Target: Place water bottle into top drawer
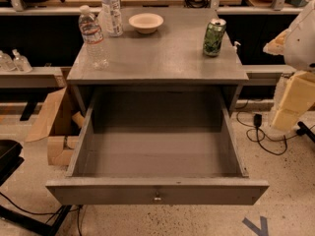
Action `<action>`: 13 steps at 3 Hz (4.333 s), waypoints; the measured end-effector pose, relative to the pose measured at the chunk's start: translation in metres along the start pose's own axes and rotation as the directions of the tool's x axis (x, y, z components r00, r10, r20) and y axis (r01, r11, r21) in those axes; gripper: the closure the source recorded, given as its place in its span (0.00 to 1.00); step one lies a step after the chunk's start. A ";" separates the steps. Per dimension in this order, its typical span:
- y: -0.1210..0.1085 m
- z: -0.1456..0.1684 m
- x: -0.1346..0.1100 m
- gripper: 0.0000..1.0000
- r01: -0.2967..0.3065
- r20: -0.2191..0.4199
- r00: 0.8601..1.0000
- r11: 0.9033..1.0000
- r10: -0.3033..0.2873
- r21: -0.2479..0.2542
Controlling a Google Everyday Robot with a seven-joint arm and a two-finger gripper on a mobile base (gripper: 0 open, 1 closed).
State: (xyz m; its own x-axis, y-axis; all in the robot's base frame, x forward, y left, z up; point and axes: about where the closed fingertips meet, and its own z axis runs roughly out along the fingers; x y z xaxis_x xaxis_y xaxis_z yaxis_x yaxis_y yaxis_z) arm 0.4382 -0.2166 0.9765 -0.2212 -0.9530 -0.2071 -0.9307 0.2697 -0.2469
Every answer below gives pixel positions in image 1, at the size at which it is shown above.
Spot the brown cardboard box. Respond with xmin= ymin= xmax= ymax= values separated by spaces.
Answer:
xmin=26 ymin=88 xmax=85 ymax=166

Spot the clear pump bottle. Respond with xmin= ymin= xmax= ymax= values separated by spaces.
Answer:
xmin=0 ymin=50 xmax=16 ymax=72
xmin=12 ymin=49 xmax=32 ymax=73

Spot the clear pump bottle right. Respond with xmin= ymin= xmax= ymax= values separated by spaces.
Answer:
xmin=12 ymin=49 xmax=32 ymax=73

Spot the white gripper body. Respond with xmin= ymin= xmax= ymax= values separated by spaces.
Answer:
xmin=263 ymin=29 xmax=287 ymax=56

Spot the clear pump bottle left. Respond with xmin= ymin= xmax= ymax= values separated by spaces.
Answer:
xmin=0 ymin=50 xmax=16 ymax=72

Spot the white ceramic bowl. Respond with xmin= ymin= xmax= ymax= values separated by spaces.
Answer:
xmin=129 ymin=13 xmax=163 ymax=34

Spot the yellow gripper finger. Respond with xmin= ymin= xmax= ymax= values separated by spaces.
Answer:
xmin=271 ymin=71 xmax=315 ymax=132

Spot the metal drawer knob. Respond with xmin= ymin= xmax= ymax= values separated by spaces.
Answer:
xmin=153 ymin=192 xmax=162 ymax=204

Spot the clear water bottle red label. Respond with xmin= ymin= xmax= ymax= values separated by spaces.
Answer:
xmin=78 ymin=5 xmax=108 ymax=70

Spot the green soda can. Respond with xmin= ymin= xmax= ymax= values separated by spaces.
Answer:
xmin=203 ymin=19 xmax=226 ymax=57

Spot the clear water bottle white label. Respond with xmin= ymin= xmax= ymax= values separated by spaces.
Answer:
xmin=101 ymin=0 xmax=123 ymax=36

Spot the grey cabinet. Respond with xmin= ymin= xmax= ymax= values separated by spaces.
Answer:
xmin=67 ymin=7 xmax=248 ymax=109

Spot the black floor cable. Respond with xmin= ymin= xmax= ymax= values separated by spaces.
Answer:
xmin=0 ymin=192 xmax=84 ymax=236

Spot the grey open top drawer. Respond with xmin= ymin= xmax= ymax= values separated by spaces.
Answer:
xmin=46 ymin=88 xmax=269 ymax=206

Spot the small white pump dispenser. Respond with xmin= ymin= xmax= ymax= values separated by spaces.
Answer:
xmin=233 ymin=41 xmax=241 ymax=54

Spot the black chair base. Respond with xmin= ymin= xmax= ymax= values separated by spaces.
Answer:
xmin=0 ymin=140 xmax=72 ymax=236

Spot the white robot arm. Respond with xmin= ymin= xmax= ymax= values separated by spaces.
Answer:
xmin=263 ymin=0 xmax=315 ymax=133

